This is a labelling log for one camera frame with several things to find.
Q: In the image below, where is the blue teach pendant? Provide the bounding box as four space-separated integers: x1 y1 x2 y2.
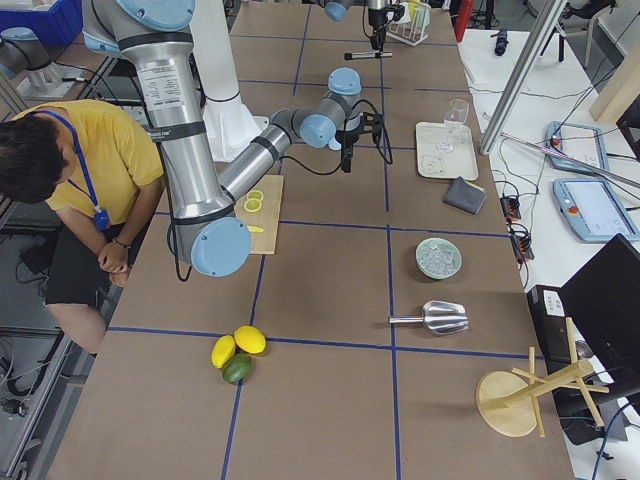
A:
546 121 610 175
552 179 639 243

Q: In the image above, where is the black monitor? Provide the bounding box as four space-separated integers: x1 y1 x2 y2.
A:
560 234 639 378

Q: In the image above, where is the cream bear serving tray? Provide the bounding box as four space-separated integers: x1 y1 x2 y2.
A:
415 122 479 181

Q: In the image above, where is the blue teach pendant near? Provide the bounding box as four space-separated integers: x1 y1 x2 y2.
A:
552 179 639 243

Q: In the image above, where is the blue teach pendant far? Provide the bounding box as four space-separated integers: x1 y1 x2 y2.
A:
546 121 610 175

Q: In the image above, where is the wooden cup tree stand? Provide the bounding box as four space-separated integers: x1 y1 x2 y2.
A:
475 317 609 437

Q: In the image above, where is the aluminium frame post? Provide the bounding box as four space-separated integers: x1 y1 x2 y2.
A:
479 0 566 155

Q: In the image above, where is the steel ice scoop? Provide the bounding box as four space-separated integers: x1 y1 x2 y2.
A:
388 300 470 336

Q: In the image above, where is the white wire cup rack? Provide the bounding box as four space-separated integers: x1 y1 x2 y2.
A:
387 1 431 46

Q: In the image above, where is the clear wine glass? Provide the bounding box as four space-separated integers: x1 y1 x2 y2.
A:
437 99 469 153

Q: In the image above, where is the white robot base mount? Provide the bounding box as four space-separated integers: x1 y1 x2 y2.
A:
190 0 268 162

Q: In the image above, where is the yellow whole lemon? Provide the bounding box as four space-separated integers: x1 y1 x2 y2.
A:
210 335 236 369
233 325 267 354

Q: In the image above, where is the green bowl of ice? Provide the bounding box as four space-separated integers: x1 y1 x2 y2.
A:
415 238 462 280

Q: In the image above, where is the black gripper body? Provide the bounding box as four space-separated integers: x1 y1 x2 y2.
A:
368 7 405 37
335 112 383 150

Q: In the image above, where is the grey folded cloth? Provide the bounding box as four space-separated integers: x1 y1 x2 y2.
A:
443 177 487 214

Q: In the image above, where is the bamboo cutting board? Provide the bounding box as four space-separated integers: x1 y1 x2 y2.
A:
235 175 284 254

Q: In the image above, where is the red cylinder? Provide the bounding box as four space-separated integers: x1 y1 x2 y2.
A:
454 0 475 43

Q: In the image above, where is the green lime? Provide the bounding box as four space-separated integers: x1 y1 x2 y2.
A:
222 353 253 384

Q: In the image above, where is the blue paper cup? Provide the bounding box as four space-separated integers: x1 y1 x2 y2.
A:
328 138 342 151

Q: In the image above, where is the person in yellow shirt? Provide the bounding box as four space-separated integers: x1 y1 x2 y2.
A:
1 99 164 355

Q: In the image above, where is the yellow lemon slice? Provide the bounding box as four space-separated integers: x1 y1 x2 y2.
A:
243 198 263 213
247 189 264 201

